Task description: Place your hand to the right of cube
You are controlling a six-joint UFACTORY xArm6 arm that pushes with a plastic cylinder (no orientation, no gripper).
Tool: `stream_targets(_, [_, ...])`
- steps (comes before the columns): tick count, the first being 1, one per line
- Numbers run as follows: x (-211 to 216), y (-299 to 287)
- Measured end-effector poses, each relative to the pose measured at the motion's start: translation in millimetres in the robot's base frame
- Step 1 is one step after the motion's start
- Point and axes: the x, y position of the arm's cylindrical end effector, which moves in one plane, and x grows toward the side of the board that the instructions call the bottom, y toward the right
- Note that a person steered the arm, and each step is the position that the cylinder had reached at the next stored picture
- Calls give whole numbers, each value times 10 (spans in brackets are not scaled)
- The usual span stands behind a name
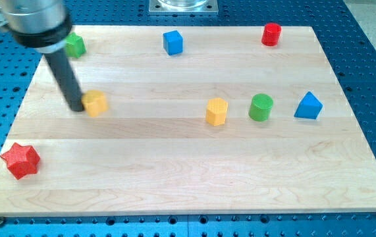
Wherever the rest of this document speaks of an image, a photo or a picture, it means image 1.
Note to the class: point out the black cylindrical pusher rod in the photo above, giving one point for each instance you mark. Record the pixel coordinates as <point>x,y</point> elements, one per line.
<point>65,78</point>

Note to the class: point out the yellow heart block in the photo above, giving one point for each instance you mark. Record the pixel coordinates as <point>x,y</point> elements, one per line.
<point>95,102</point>

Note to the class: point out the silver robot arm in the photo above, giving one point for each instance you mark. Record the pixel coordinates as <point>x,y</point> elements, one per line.
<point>44,25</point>

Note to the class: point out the blue cube block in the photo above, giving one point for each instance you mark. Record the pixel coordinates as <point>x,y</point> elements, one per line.
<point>173,42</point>

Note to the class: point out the green star block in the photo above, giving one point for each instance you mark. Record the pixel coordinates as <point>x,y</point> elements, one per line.
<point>75,46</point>

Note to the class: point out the red star block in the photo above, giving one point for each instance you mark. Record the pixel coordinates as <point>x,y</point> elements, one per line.
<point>21,160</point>

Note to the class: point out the wooden board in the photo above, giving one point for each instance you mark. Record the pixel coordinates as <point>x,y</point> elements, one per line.
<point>152,152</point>

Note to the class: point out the yellow hexagon block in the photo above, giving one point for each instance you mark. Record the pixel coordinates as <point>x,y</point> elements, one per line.
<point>216,111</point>

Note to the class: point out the green cylinder block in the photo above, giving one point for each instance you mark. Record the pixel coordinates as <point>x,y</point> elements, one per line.
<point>260,107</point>

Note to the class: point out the red cylinder block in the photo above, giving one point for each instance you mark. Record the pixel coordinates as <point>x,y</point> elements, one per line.
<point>271,34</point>

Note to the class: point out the blue triangular prism block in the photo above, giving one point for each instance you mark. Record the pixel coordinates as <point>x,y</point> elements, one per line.
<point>309,107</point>

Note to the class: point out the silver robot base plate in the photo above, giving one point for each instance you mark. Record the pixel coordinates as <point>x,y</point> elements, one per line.
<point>167,7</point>

